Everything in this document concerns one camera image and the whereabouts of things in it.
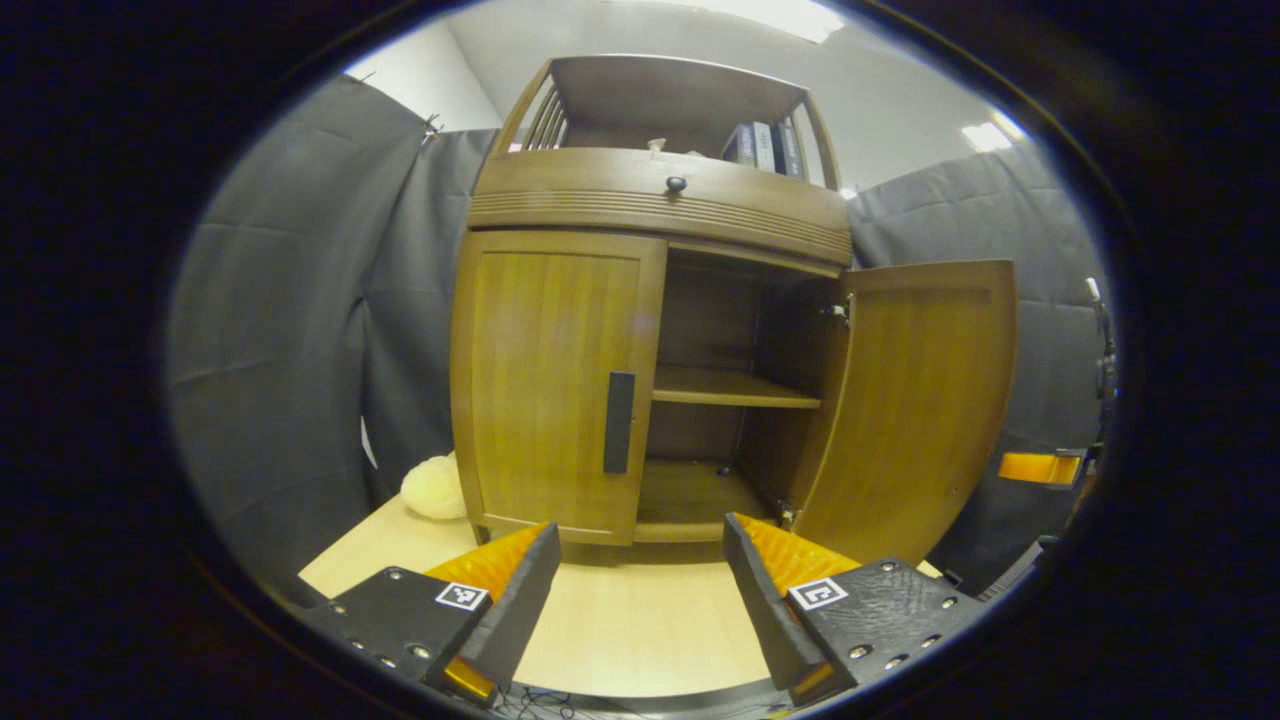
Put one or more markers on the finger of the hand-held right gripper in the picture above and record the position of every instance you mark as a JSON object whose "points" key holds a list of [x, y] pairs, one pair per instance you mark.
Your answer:
{"points": [[1040, 468]]}

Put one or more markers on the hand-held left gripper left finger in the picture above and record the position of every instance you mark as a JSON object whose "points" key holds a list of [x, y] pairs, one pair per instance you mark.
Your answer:
{"points": [[520, 600]]}

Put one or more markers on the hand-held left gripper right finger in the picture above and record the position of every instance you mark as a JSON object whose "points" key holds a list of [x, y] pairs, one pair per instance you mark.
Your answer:
{"points": [[770, 610]]}

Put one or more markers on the wooden double-door shoe cabinet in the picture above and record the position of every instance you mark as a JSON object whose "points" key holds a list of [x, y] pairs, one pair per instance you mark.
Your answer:
{"points": [[710, 320]]}

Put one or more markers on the pale yellow fluffy ball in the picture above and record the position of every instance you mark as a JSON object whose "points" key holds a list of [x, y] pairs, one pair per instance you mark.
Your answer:
{"points": [[435, 490]]}

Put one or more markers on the small ceiling light panel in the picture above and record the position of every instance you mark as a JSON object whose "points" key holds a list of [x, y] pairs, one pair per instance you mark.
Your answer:
{"points": [[988, 135]]}

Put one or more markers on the black backdrop cloth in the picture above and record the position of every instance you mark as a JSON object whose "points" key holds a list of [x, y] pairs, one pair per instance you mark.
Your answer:
{"points": [[280, 350]]}

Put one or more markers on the dark book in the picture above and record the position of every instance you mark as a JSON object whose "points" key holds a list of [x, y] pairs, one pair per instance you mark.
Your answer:
{"points": [[788, 150]]}

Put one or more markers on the grey book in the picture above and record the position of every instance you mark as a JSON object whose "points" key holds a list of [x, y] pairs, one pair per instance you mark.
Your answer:
{"points": [[764, 147]]}

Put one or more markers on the wooden drawer with black knob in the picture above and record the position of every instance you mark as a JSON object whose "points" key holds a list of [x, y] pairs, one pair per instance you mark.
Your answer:
{"points": [[580, 195]]}

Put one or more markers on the large ceiling light panel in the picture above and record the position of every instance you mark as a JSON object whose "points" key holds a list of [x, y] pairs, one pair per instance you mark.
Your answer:
{"points": [[780, 15]]}

